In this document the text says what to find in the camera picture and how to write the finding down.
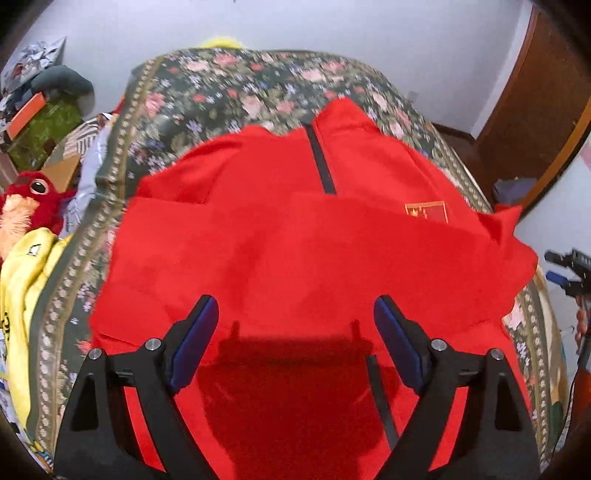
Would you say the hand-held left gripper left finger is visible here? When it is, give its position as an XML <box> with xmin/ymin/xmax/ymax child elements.
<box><xmin>53</xmin><ymin>294</ymin><xmax>220</xmax><ymax>480</ymax></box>

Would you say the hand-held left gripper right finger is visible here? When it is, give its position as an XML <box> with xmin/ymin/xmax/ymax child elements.
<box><xmin>373</xmin><ymin>294</ymin><xmax>541</xmax><ymax>480</ymax></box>

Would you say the red jacket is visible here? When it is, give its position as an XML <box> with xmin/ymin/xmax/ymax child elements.
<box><xmin>90</xmin><ymin>98</ymin><xmax>540</xmax><ymax>480</ymax></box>

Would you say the wooden door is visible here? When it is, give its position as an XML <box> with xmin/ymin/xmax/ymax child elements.
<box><xmin>471</xmin><ymin>4</ymin><xmax>591</xmax><ymax>204</ymax></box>

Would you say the yellow cloth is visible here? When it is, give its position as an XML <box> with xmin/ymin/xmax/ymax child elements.
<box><xmin>0</xmin><ymin>228</ymin><xmax>70</xmax><ymax>432</ymax></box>

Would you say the grey striped cloth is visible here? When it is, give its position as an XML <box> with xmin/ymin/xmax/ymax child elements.
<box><xmin>62</xmin><ymin>113</ymin><xmax>116</xmax><ymax>234</ymax></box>

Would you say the cardboard piece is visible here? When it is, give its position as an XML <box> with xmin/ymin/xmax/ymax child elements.
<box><xmin>44</xmin><ymin>153</ymin><xmax>83</xmax><ymax>191</ymax></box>

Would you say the red plush toy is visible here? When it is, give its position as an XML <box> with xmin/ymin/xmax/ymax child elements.
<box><xmin>0</xmin><ymin>170</ymin><xmax>77</xmax><ymax>259</ymax></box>

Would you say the floral blanket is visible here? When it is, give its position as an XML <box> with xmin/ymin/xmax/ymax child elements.
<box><xmin>25</xmin><ymin>46</ymin><xmax>570</xmax><ymax>468</ymax></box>

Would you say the orange and green box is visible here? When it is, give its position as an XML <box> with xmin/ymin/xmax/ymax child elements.
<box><xmin>4</xmin><ymin>99</ymin><xmax>84</xmax><ymax>169</ymax></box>

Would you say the grey neck pillow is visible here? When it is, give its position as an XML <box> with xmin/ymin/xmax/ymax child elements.
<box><xmin>30</xmin><ymin>65</ymin><xmax>95</xmax><ymax>100</ymax></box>

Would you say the white patterned bag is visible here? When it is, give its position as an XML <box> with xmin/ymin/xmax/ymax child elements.
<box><xmin>0</xmin><ymin>38</ymin><xmax>66</xmax><ymax>95</ymax></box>

